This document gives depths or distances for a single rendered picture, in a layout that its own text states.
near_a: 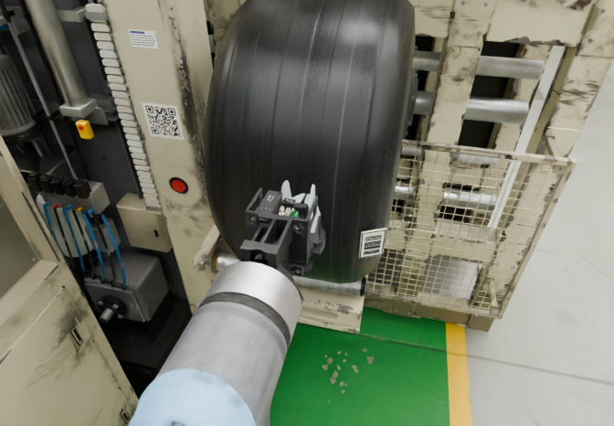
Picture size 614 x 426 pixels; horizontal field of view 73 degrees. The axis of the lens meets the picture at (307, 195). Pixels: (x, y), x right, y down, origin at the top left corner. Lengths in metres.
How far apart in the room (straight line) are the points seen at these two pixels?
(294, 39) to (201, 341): 0.44
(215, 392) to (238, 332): 0.05
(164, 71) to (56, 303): 0.60
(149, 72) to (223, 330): 0.60
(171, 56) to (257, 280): 0.52
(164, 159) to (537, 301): 1.86
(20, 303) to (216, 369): 0.80
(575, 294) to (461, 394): 0.84
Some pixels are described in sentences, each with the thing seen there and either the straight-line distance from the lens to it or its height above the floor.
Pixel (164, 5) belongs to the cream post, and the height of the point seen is 1.44.
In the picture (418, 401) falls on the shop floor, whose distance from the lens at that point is 1.84.
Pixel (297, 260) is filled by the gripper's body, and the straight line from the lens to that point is 0.47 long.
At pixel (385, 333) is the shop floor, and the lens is 1.97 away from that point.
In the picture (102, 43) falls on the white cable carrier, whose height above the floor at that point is 1.36.
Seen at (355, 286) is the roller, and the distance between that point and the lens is 0.91.
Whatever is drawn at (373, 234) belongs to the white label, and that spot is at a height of 1.18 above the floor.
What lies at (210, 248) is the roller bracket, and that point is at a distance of 0.96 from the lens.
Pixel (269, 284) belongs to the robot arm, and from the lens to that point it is 0.38.
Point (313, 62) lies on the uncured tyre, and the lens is 0.61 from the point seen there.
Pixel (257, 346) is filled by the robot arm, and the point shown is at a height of 1.33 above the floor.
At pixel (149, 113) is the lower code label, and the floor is 1.23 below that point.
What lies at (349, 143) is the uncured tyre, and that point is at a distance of 0.57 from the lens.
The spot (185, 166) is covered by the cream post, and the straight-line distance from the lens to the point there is 0.93.
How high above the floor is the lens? 1.62
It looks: 38 degrees down
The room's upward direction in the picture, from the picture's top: straight up
